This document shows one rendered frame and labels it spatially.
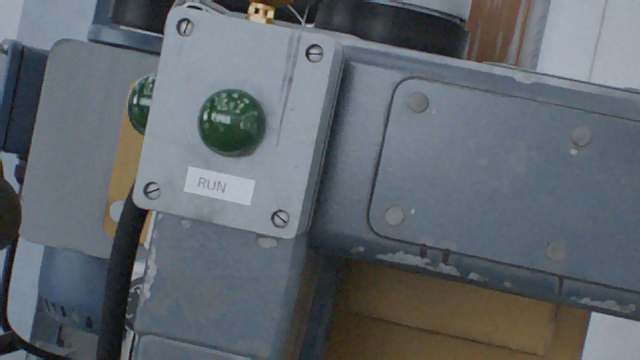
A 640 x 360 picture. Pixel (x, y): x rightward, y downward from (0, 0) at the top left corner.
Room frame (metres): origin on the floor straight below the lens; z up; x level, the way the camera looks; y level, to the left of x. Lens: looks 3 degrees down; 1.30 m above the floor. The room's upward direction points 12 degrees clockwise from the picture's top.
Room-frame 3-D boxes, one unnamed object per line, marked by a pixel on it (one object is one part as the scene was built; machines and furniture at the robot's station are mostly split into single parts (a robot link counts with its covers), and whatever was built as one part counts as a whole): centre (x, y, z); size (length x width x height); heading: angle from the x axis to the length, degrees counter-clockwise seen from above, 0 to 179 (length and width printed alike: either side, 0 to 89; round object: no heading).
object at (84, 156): (1.04, 0.08, 1.23); 0.28 x 0.07 x 0.16; 83
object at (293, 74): (0.60, 0.04, 1.29); 0.08 x 0.05 x 0.09; 83
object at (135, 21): (1.13, 0.14, 1.35); 0.12 x 0.12 x 0.04
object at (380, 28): (0.78, -0.03, 1.35); 0.09 x 0.09 x 0.03
